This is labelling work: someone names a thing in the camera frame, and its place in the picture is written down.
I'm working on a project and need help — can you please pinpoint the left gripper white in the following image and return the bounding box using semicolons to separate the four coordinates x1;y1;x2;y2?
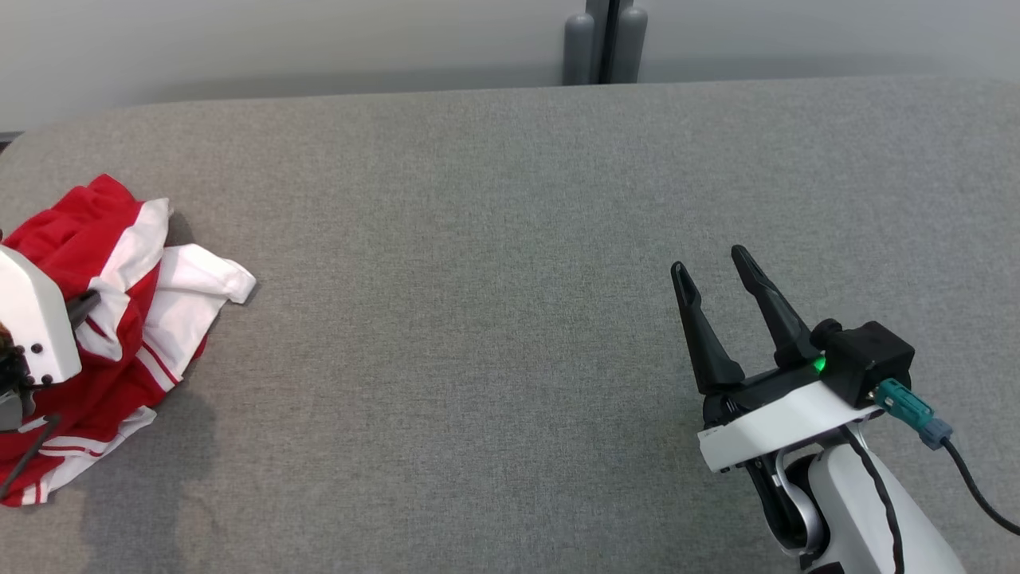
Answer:
0;246;103;385

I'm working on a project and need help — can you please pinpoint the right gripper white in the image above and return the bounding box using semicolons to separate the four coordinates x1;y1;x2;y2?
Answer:
672;246;885;473

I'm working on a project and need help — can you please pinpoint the red white number jersey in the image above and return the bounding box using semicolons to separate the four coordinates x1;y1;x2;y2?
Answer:
0;243;257;508

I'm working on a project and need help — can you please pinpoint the grey partition foot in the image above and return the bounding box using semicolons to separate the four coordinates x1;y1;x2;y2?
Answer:
614;6;648;84
563;12;596;86

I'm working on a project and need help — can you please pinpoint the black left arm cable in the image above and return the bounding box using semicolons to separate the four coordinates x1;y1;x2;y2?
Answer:
0;415;61;500

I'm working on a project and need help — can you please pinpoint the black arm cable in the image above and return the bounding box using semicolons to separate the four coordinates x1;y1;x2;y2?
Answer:
0;415;61;500
837;427;906;574

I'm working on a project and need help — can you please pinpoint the teal right camera connector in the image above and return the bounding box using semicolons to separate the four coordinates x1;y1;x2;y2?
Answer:
873;379;954;451

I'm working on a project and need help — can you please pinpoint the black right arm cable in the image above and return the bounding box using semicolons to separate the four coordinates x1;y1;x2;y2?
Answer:
837;427;906;574

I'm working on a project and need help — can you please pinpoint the black right camera cable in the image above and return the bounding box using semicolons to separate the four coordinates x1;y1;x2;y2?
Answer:
940;438;1020;537

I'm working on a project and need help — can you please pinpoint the grey partition frame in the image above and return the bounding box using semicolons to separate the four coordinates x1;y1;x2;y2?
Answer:
586;0;634;85

